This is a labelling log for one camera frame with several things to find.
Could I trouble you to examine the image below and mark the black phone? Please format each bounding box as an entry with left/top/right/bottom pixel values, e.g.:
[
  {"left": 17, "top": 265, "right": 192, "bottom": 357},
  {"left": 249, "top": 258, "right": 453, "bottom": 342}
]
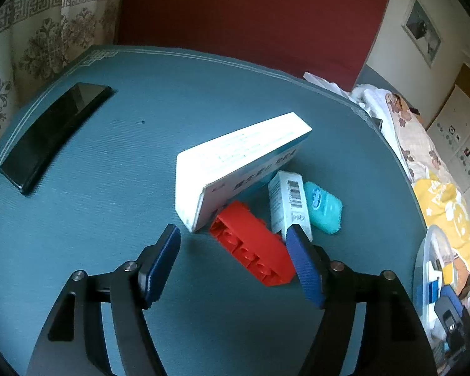
[{"left": 0, "top": 83, "right": 113, "bottom": 196}]

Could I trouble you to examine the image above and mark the framed wall picture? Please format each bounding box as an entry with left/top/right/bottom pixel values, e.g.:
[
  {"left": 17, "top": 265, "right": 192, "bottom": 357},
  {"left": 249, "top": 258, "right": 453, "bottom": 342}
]
[{"left": 401, "top": 0, "right": 443, "bottom": 67}]

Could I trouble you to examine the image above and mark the teal desktop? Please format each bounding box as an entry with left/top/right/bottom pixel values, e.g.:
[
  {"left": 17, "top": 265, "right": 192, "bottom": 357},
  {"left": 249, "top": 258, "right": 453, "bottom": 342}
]
[{"left": 0, "top": 45, "right": 431, "bottom": 376}]

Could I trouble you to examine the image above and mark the beige patterned curtain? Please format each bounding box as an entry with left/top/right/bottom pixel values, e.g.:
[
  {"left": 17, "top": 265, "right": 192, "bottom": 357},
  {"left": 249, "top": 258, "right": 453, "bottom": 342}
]
[{"left": 0, "top": 0, "right": 126, "bottom": 165}]

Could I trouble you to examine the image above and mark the yellow star cloth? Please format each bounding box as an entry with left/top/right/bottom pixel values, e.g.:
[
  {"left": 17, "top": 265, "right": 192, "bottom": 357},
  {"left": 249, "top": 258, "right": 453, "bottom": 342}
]
[{"left": 411, "top": 178, "right": 470, "bottom": 271}]

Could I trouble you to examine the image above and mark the white crumpled cloth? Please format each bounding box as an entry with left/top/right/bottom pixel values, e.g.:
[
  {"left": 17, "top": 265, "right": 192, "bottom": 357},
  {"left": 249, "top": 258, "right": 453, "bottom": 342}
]
[{"left": 352, "top": 86, "right": 388, "bottom": 118}]

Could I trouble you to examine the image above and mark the teal dental floss case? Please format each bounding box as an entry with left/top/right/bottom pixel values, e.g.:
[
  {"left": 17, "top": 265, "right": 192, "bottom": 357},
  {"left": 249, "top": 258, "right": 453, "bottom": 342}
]
[{"left": 303, "top": 181, "right": 342, "bottom": 235}]

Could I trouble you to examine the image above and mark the small teal and white box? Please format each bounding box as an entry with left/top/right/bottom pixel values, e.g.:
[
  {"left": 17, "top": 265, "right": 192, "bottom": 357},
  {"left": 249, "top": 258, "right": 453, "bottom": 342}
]
[{"left": 268, "top": 170, "right": 313, "bottom": 243}]

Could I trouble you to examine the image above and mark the white and blue medicine box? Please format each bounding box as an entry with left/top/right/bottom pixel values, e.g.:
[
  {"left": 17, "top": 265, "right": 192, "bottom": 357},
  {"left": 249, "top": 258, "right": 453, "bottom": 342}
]
[{"left": 175, "top": 112, "right": 312, "bottom": 232}]

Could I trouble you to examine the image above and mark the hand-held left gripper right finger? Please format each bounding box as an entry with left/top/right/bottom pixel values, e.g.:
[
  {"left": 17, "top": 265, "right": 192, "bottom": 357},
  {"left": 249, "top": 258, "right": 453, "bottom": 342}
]
[{"left": 285, "top": 224, "right": 435, "bottom": 376}]

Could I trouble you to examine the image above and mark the red toy block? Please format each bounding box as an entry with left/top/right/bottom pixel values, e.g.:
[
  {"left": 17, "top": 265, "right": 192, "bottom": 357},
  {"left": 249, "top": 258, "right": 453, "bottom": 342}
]
[{"left": 209, "top": 201, "right": 297, "bottom": 286}]

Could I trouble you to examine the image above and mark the beige cabinet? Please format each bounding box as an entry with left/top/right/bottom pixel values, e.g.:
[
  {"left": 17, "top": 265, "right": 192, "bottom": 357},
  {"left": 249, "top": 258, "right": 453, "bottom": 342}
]
[{"left": 427, "top": 63, "right": 470, "bottom": 204}]

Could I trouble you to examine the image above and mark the red headboard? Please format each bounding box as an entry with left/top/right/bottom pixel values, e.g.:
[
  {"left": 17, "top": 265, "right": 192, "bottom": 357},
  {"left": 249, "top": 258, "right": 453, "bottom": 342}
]
[{"left": 115, "top": 0, "right": 392, "bottom": 89}]

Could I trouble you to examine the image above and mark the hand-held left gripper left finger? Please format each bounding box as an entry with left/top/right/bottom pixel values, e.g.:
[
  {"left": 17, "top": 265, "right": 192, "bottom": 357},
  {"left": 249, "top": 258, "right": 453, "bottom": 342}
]
[{"left": 25, "top": 224, "right": 181, "bottom": 376}]

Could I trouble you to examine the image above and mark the clear plastic bowl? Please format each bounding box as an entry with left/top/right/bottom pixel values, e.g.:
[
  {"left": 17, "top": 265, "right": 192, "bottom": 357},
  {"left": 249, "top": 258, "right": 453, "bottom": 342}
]
[{"left": 413, "top": 224, "right": 470, "bottom": 376}]

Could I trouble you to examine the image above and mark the floral blanket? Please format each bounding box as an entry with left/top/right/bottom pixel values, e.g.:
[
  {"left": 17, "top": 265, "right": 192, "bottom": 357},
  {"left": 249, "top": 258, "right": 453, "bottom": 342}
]
[{"left": 352, "top": 86, "right": 455, "bottom": 189}]

